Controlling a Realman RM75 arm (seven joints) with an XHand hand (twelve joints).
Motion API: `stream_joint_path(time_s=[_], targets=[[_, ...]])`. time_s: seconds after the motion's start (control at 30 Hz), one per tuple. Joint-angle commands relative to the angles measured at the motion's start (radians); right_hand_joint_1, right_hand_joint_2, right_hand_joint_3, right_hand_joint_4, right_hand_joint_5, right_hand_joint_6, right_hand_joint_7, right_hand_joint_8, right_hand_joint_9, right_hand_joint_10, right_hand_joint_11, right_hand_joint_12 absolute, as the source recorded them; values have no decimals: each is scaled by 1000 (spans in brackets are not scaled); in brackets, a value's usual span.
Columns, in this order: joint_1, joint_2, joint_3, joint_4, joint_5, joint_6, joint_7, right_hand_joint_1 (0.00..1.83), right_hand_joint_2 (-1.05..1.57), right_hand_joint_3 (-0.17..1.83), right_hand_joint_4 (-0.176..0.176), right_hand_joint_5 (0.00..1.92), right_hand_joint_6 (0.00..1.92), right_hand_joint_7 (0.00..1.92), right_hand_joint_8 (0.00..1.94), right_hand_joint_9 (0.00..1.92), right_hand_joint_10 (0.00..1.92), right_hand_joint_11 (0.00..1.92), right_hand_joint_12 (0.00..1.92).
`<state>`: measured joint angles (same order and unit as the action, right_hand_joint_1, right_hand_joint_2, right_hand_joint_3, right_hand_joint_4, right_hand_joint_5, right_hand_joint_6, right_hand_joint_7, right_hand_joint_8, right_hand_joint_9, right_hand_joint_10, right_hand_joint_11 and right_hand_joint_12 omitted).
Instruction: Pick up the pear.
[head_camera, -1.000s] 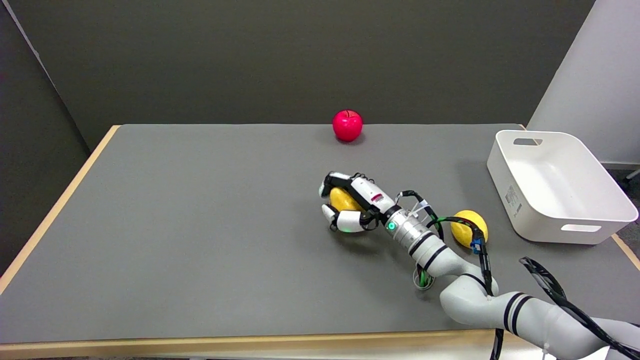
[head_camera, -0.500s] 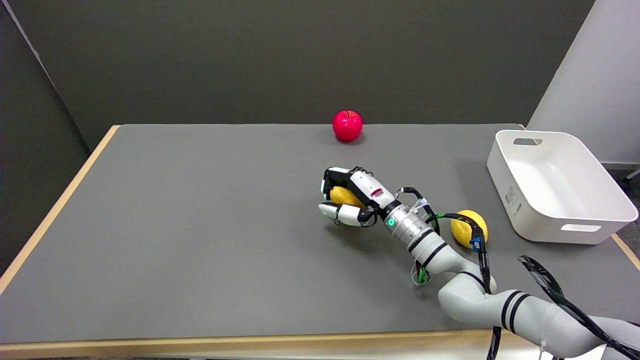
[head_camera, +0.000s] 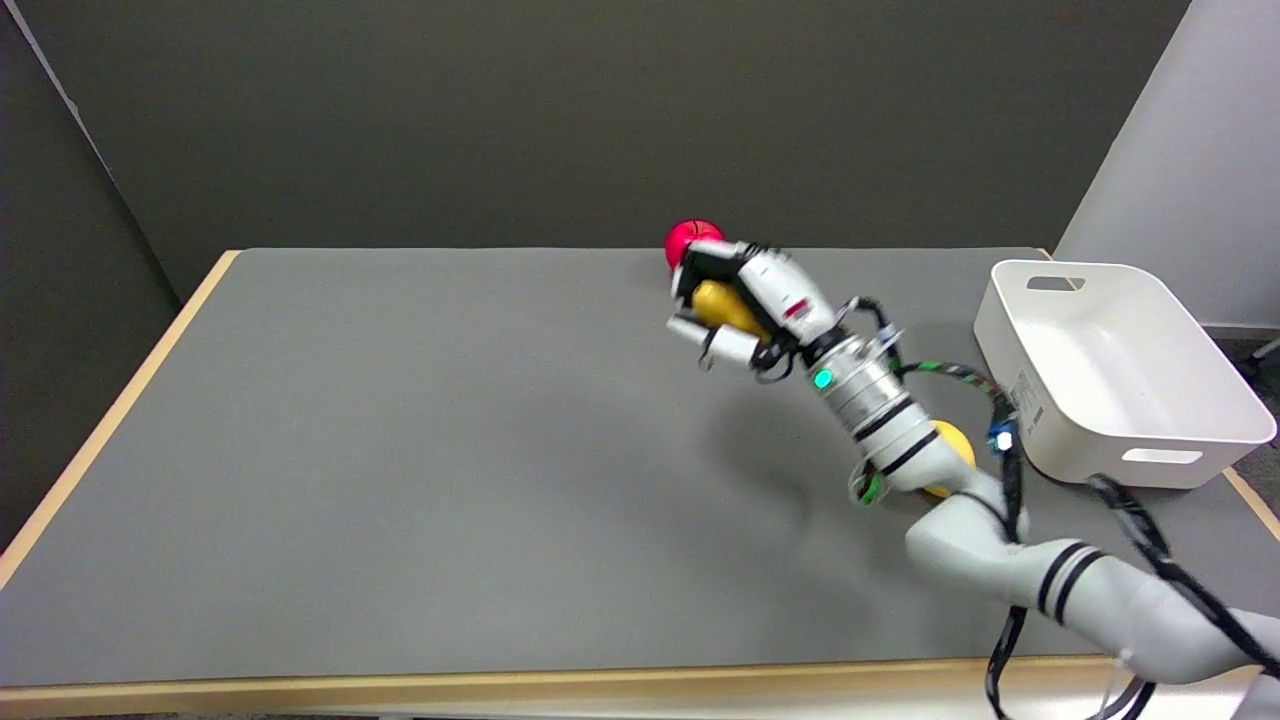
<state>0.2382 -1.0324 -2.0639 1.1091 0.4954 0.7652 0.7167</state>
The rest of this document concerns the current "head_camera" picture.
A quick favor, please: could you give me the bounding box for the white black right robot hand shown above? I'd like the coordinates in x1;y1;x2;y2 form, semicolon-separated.
667;238;843;373

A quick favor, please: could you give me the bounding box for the yellow pear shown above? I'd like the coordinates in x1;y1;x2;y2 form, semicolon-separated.
691;280;773;343

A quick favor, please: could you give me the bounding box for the red apple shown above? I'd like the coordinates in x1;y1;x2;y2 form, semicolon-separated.
665;220;725;271

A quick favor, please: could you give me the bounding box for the yellow lemon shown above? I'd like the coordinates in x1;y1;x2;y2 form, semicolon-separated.
920;420;977;498

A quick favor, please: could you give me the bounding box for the white plastic bin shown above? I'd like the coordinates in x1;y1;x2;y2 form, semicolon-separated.
974;260;1278;490

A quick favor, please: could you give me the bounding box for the green black braided cable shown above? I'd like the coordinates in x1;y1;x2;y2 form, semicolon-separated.
850;358;1006;507

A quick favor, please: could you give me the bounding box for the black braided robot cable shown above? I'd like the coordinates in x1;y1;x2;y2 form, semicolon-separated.
838;296;1280;720

